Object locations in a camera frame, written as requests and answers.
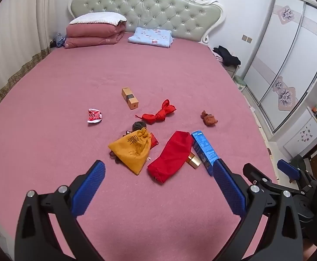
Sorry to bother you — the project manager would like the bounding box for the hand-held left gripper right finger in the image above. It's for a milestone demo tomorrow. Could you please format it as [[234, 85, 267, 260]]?
[[202, 158, 303, 261]]

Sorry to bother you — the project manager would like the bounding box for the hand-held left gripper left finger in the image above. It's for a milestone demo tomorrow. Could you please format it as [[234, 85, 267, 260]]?
[[14, 160, 106, 261]]

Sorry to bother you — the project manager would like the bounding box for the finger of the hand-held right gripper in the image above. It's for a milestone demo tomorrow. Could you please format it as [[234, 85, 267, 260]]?
[[277, 159, 317, 194], [242, 163, 285, 196]]

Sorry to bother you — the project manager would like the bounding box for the blue cardboard box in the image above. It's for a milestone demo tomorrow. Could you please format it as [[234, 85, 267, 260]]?
[[191, 130, 219, 176]]

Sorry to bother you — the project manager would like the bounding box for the dark brown knotted cloth strip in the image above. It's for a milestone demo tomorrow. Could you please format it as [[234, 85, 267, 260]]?
[[132, 120, 147, 132]]

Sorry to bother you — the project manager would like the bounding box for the brown wooden cabinet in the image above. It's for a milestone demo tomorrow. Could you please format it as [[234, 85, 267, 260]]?
[[308, 141, 317, 177]]

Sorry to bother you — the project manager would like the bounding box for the white cabinet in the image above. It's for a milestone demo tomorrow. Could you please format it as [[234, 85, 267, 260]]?
[[283, 106, 317, 158]]

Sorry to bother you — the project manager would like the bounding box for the small gold box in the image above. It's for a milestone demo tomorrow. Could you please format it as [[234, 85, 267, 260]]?
[[187, 153, 201, 170]]

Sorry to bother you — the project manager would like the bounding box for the red cloth bag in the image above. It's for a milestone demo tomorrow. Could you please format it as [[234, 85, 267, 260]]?
[[147, 131, 194, 184]]

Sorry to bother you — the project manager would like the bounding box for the crumpled red white wrapper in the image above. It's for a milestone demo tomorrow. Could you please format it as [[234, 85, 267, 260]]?
[[87, 108, 104, 124]]

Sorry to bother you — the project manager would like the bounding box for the orange brown cloth bundle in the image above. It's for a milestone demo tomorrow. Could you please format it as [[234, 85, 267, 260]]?
[[201, 110, 219, 127]]

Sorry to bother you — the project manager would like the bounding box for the brown cardboard box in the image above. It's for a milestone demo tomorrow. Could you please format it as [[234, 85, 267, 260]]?
[[121, 87, 139, 110]]

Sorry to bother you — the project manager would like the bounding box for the red knotted cloth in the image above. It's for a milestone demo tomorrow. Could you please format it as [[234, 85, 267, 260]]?
[[135, 99, 177, 125]]

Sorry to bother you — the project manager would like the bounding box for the white floral sliding wardrobe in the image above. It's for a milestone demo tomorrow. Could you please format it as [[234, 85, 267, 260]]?
[[241, 0, 317, 134]]

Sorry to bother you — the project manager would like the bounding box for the black clothes pile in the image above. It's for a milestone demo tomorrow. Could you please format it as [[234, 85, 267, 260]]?
[[213, 45, 242, 67]]

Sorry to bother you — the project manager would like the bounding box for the blue grey cloth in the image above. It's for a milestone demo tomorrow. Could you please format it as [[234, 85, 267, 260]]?
[[51, 32, 66, 48]]

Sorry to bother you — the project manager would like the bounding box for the folded pink quilt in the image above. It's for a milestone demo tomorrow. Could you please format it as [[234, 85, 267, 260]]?
[[64, 22, 126, 49]]

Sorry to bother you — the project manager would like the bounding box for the folded light blue blanket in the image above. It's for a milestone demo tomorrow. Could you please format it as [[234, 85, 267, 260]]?
[[128, 27, 174, 49]]

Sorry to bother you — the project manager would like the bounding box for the white pillow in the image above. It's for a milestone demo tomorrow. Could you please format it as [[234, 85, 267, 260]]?
[[69, 12, 128, 25]]

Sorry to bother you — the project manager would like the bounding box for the beige curtain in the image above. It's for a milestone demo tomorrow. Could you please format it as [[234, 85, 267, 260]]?
[[0, 0, 56, 125]]

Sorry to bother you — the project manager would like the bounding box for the tufted pale green headboard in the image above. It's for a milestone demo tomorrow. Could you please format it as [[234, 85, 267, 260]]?
[[67, 0, 227, 45]]

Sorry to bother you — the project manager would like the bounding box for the yellow drawstring bag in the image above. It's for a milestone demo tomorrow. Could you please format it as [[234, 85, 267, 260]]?
[[108, 129, 152, 175]]

